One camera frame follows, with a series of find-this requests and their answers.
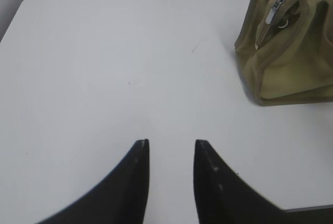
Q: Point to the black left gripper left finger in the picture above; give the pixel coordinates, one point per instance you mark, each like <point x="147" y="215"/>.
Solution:
<point x="121" y="197"/>

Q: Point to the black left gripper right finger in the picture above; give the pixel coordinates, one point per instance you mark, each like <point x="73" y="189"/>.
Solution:
<point x="221" y="196"/>

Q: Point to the yellow canvas bag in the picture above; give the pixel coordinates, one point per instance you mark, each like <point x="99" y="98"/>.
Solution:
<point x="290" y="60"/>

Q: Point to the silver zipper pull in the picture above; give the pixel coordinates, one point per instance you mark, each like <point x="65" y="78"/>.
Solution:
<point x="272" y="12"/>

